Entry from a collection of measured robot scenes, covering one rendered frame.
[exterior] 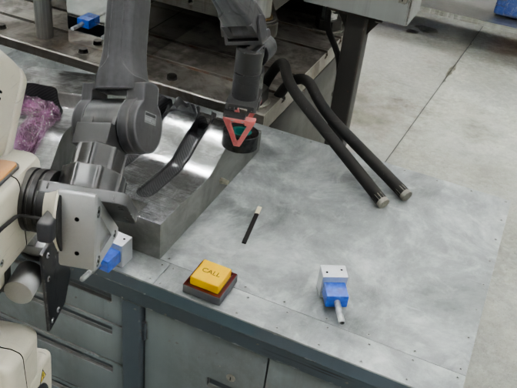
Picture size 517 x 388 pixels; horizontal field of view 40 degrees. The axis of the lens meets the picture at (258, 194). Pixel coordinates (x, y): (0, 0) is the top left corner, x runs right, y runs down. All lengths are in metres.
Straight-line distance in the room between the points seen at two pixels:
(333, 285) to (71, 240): 0.61
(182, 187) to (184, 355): 0.37
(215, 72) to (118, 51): 1.25
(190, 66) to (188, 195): 0.85
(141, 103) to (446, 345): 0.74
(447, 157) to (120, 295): 2.36
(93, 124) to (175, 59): 1.35
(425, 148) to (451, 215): 1.93
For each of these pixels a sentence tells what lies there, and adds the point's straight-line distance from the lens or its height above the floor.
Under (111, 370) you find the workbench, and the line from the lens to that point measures 1.77.
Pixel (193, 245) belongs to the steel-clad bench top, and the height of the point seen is 0.80.
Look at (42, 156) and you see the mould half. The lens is 1.64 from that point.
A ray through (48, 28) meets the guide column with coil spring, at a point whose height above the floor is 0.82.
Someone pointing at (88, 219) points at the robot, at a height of 1.19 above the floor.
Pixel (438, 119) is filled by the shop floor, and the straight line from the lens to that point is 3.96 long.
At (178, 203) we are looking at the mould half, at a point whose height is 0.89.
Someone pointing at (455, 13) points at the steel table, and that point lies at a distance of 4.81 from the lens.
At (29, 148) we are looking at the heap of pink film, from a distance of 1.65.
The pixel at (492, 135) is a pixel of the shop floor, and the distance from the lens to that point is 3.94.
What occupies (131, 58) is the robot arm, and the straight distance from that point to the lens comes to 1.00.
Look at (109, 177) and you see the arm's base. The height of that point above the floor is 1.22.
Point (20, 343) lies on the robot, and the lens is 1.18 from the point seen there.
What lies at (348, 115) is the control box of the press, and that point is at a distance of 2.18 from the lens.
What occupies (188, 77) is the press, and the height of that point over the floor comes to 0.79.
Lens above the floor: 1.74
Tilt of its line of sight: 35 degrees down
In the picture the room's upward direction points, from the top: 7 degrees clockwise
